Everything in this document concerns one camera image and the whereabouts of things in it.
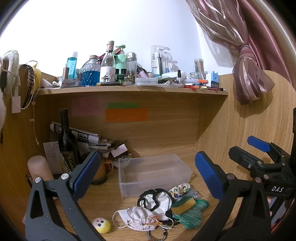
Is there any yellow plush ball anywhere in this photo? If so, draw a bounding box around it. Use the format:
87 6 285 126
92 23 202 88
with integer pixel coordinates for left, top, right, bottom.
92 217 111 234

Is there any green knitted cloth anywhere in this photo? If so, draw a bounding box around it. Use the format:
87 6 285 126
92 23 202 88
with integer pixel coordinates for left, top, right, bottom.
173 199 209 230

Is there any yellow green sponge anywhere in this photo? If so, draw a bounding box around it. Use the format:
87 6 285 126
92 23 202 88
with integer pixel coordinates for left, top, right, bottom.
171 196 196 214

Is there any floral scrunchie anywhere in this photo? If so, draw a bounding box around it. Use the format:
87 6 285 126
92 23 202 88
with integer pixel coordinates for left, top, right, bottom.
168 183 191 200

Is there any beaded bracelet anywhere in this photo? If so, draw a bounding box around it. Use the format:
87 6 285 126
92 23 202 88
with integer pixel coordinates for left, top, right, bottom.
146 226 168 241

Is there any white drawstring pouch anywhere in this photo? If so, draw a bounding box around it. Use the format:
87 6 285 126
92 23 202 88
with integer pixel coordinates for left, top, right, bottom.
112 206 163 232

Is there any black white fabric bundle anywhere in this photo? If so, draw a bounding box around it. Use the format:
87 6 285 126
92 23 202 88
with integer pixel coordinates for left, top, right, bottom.
137 188 175 221

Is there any beige cylinder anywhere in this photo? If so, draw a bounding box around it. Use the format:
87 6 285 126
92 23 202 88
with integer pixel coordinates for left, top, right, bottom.
27 155 54 181

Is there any brown mug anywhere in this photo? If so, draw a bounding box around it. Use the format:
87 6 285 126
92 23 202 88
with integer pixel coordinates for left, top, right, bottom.
91 160 114 185

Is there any dark wine bottle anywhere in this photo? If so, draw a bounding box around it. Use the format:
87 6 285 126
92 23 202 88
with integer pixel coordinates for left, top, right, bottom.
58 108 81 172

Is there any clear plastic storage bin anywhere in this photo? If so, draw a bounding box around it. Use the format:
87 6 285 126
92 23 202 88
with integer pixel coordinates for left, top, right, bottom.
117 154 193 199

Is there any white small box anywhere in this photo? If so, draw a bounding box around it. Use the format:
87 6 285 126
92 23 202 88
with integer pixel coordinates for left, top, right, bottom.
110 144 128 158

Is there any pink striped curtain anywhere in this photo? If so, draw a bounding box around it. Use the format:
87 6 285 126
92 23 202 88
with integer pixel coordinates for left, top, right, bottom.
187 1 291 105

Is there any pink sticky note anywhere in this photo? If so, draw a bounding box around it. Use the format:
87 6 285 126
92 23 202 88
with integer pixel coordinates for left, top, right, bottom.
71 96 100 116

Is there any green sticky note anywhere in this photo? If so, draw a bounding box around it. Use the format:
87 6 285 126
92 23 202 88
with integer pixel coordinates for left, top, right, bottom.
108 102 139 109

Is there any orange sticky note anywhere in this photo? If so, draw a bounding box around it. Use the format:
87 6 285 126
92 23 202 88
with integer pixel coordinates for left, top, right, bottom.
105 108 149 123

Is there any wooden shelf board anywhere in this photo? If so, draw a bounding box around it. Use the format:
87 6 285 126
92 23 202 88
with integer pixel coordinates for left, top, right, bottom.
38 85 228 96

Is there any blue liquid bottle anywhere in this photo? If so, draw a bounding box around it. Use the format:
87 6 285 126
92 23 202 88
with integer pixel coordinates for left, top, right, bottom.
81 55 100 86

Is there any clear illustrated glass bottle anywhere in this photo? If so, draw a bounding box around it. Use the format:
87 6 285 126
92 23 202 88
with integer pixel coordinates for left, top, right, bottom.
99 41 115 83

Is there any tall blue bottle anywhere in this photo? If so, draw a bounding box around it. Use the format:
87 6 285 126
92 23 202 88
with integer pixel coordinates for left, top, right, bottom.
67 52 78 79

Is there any mint green pump bottle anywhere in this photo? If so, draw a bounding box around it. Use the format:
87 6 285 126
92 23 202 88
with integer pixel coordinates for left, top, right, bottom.
114 45 126 70

